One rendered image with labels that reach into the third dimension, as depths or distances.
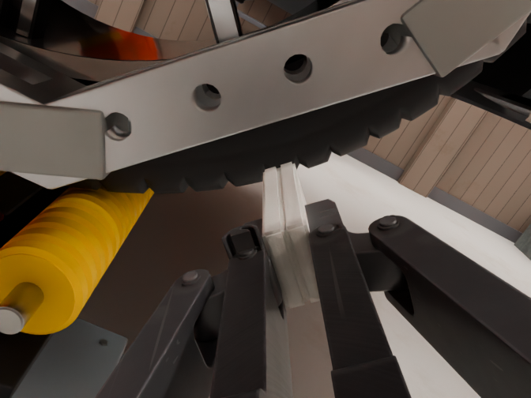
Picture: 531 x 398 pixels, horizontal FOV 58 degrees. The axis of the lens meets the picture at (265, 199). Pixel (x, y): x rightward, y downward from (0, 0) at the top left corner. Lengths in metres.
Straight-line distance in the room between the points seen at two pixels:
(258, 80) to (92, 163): 0.09
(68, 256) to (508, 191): 4.86
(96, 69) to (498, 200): 4.83
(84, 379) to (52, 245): 0.39
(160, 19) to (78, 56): 3.95
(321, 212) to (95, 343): 0.57
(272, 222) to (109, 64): 0.19
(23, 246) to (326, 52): 0.19
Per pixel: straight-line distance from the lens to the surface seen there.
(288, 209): 0.17
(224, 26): 0.33
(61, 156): 0.25
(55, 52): 0.34
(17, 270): 0.30
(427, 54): 0.23
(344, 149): 0.33
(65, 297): 0.30
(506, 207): 5.10
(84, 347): 0.71
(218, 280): 0.16
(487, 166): 4.87
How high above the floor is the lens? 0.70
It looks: 19 degrees down
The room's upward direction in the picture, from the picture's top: 30 degrees clockwise
